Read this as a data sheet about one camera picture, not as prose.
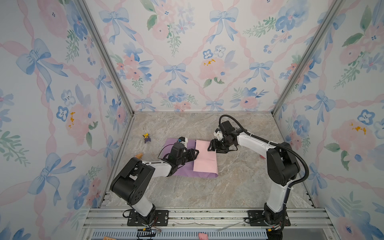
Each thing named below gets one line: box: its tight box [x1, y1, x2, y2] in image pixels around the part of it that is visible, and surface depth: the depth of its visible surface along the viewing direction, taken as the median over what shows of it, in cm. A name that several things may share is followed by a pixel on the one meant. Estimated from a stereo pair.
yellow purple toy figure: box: [142, 133, 151, 144], surface depth 105 cm
